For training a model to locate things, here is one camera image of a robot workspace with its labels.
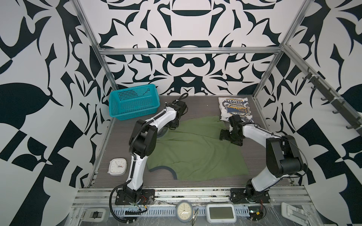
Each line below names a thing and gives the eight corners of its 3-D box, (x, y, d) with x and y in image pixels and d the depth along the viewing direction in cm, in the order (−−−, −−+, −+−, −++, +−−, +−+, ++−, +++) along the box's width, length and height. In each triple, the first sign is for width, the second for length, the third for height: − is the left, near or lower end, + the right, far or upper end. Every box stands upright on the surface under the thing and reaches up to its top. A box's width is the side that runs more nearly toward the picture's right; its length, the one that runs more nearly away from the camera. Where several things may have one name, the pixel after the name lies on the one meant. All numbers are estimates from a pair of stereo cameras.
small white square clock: (108, 176, 82) (105, 174, 79) (113, 160, 88) (110, 158, 85) (125, 176, 82) (122, 174, 79) (128, 160, 88) (126, 158, 85)
